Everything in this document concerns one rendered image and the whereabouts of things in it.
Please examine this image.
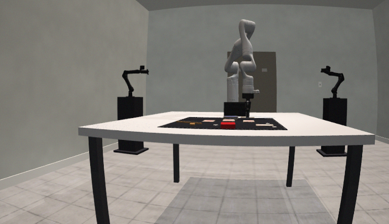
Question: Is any red rectangular block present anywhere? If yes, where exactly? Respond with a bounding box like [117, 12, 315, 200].
[221, 122, 236, 129]

